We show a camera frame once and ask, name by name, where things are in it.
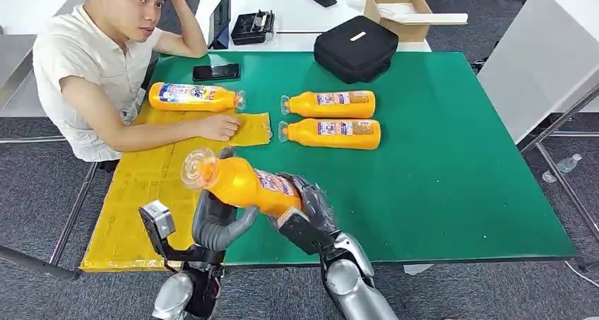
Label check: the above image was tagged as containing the metal table frame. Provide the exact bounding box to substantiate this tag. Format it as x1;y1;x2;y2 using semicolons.
0;135;99;281

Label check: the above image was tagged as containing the clear plastic water bottle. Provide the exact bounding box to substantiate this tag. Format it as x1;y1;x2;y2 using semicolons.
542;153;583;184

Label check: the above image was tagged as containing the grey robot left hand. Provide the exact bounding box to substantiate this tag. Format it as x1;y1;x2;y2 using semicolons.
191;147;261;254

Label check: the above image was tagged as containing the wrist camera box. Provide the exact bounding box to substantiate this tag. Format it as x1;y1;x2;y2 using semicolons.
138;199;188;263
275;208;329;256

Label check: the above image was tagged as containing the yellow sheet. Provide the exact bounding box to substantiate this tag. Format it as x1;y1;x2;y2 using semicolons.
79;103;273;273

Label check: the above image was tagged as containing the white foam sheet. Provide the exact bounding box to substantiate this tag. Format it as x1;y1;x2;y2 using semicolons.
376;2;469;26

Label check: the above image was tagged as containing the black zip case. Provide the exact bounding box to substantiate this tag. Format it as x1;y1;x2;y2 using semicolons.
313;15;400;85

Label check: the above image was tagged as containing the metal stand frame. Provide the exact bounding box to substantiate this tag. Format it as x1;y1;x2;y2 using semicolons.
519;83;599;244

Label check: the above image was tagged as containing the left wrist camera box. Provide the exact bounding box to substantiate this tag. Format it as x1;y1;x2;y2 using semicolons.
138;199;188;263

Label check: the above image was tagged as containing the dark tablet with cover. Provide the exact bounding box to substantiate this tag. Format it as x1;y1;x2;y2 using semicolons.
208;0;232;51

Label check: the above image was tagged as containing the person's right hand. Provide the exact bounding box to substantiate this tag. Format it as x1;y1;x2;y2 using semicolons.
198;114;242;143

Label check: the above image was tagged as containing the cardboard box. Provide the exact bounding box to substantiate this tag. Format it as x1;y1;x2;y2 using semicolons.
363;0;469;43

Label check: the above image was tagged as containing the white floor cable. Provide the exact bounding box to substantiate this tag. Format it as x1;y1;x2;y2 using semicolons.
564;261;599;288

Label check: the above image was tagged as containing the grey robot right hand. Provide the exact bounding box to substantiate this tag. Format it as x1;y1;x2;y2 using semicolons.
268;172;339;238

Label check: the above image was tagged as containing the white tilted board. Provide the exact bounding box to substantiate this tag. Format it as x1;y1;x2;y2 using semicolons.
477;0;599;145

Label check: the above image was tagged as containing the black desktop device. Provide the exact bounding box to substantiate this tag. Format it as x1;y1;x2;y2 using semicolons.
230;10;276;46

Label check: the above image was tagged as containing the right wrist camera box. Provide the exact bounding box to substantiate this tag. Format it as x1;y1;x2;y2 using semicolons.
275;208;329;256

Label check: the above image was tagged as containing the green table mat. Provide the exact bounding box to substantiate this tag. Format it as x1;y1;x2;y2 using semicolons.
148;51;577;266

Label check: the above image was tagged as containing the orange drink bottle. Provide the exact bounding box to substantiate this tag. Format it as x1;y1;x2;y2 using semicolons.
280;90;376;119
181;148;305;219
148;81;247;113
278;117;382;150

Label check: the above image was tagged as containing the white table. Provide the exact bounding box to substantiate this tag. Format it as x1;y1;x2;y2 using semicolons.
194;0;432;53

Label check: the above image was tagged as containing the person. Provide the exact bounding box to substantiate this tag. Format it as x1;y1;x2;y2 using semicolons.
31;0;242;162

